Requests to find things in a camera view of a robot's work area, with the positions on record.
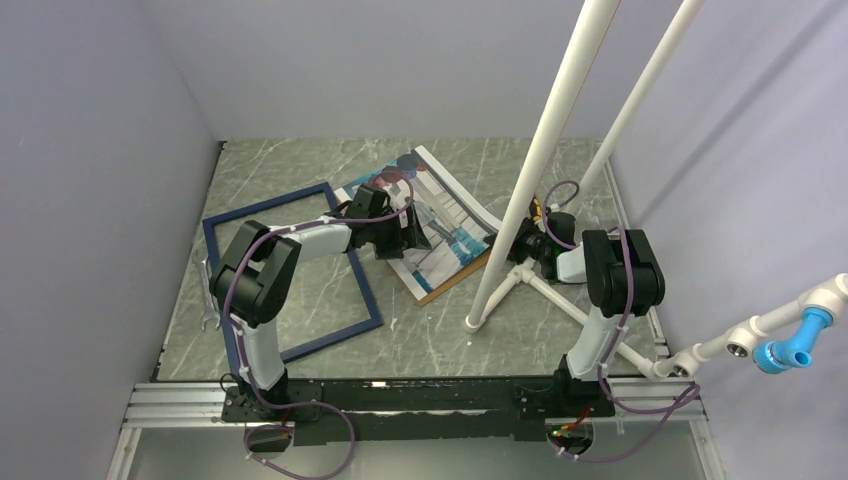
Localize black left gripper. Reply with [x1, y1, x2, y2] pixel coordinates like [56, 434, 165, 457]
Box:
[368, 205, 431, 261]

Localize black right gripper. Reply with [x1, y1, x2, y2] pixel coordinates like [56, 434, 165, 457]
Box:
[484, 216, 552, 265]

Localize brown frame backing board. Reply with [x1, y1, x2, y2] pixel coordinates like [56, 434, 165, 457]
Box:
[387, 249, 491, 307]

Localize photo print with balloons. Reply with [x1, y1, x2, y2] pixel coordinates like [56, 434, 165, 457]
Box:
[334, 146, 501, 285]

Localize blue wooden picture frame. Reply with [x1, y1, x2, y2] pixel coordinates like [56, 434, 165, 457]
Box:
[201, 182, 386, 372]

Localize black yellow screwdriver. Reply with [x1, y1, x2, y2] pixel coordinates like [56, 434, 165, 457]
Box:
[528, 196, 544, 223]

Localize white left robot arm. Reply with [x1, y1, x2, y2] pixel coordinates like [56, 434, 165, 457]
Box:
[209, 185, 430, 420]

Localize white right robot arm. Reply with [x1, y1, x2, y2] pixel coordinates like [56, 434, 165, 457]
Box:
[508, 218, 665, 415]

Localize white pipe stand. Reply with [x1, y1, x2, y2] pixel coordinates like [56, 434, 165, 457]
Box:
[460, 0, 848, 382]

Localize silver open-end wrench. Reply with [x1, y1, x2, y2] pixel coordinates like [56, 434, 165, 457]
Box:
[193, 255, 221, 331]

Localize blue pipe fitting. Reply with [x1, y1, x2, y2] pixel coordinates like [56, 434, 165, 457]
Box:
[753, 307, 834, 375]

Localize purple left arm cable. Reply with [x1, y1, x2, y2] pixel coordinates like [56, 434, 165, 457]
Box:
[221, 173, 417, 480]

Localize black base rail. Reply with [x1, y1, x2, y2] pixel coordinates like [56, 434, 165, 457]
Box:
[221, 370, 615, 446]

